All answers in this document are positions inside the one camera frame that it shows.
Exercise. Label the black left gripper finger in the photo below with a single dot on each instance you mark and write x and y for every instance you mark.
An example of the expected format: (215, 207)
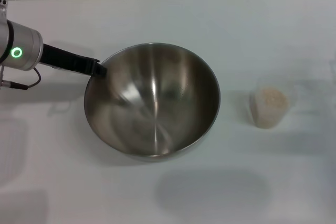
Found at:
(99, 71)

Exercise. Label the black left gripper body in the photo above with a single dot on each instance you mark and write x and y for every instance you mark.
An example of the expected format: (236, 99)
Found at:
(65, 60)

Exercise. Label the stainless steel mixing bowl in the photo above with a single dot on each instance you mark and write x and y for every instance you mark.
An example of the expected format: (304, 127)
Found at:
(155, 103)

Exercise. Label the clear plastic measuring cup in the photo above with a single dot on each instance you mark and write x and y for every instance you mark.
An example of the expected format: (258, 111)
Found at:
(256, 113)

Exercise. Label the white rice grains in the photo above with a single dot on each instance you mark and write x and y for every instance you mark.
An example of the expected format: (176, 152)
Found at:
(271, 100)

